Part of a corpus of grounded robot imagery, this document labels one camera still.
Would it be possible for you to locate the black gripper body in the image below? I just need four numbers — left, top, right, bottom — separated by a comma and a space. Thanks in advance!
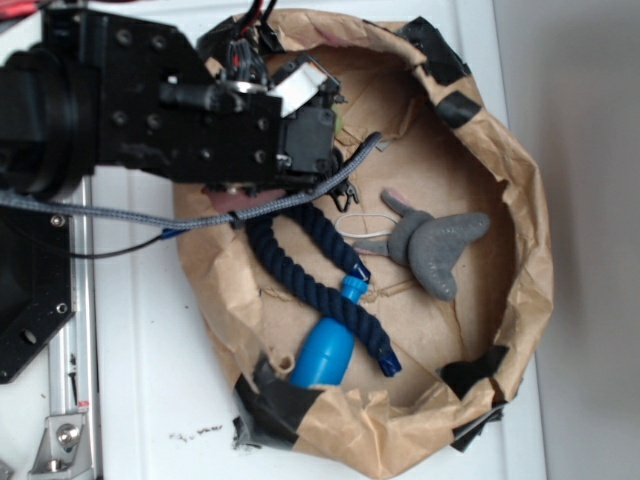
214, 52, 361, 212

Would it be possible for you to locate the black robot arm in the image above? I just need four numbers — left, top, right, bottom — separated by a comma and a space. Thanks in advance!
1, 2, 345, 200

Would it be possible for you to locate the pink plush bunny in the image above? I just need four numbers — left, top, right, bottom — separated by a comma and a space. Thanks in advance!
206, 190, 286, 214

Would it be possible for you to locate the grey plush shark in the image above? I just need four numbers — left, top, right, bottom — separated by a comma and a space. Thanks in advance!
353, 189, 490, 302

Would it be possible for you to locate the brown paper bag bin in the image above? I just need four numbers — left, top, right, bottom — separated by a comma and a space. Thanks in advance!
178, 9, 553, 479

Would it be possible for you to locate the blue plastic toy bottle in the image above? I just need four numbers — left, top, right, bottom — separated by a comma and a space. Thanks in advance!
288, 274, 370, 390

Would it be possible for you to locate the white tray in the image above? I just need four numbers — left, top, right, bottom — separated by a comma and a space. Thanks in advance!
90, 1, 547, 479

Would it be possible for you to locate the grey braided cable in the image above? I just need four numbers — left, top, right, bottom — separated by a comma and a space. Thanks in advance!
0, 130, 384, 257

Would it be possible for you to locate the navy blue rope toy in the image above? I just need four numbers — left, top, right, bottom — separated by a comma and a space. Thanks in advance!
246, 204, 401, 377

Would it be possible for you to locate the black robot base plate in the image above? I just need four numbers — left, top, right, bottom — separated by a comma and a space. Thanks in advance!
1, 207, 74, 385

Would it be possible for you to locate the aluminium extrusion rail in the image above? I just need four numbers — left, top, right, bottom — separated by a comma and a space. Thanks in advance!
44, 177, 104, 480

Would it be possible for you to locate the metal corner bracket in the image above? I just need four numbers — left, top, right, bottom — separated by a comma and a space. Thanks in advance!
28, 413, 92, 479

